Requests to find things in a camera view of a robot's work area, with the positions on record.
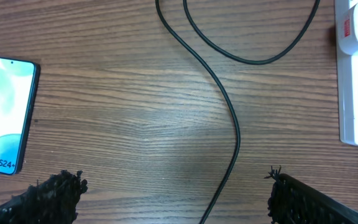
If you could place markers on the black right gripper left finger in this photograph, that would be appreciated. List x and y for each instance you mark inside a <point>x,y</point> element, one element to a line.
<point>52,202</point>

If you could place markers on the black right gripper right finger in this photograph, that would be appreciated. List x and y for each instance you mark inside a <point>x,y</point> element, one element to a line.
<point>293,202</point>

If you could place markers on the Galaxy S24 smartphone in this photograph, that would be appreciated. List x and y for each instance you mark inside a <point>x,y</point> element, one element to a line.
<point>18,86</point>

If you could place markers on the white power strip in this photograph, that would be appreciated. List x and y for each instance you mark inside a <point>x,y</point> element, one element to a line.
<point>347,79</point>

